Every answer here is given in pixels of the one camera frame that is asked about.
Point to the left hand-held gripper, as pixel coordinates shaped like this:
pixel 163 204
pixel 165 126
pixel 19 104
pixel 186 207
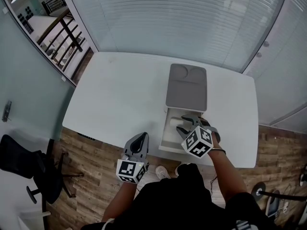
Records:
pixel 130 169

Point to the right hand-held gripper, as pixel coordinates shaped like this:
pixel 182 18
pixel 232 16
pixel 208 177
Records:
pixel 197 141

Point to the white cylindrical object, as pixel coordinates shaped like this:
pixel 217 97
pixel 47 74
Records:
pixel 176 122

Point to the white grey-topped storage box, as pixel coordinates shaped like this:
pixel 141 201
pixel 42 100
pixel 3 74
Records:
pixel 185 90

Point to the person's right forearm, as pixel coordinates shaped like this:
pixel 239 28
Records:
pixel 225 176

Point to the person's left forearm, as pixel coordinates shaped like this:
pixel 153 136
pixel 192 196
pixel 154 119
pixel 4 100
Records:
pixel 120 200

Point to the person's right hand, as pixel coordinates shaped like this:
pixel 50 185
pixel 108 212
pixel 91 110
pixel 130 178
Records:
pixel 216 141

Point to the white shoe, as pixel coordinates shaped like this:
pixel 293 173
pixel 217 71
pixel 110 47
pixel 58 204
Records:
pixel 163 172
pixel 178 170

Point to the black wristband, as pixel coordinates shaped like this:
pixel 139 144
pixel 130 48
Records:
pixel 219 150

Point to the person's black shirt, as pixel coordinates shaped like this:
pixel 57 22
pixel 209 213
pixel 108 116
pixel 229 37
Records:
pixel 177 200

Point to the black stanchion base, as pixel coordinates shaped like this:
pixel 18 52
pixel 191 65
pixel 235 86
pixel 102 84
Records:
pixel 258 192

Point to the white window blinds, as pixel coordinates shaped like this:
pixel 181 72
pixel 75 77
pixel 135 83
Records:
pixel 177 20

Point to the black office chair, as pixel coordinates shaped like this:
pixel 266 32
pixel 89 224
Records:
pixel 28 164

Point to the black stanchion belt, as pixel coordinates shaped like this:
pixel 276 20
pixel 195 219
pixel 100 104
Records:
pixel 285 196

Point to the frosted glass door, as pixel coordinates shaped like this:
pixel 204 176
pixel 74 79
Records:
pixel 28 80

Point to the dark stair railing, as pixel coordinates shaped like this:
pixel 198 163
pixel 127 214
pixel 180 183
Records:
pixel 64 37

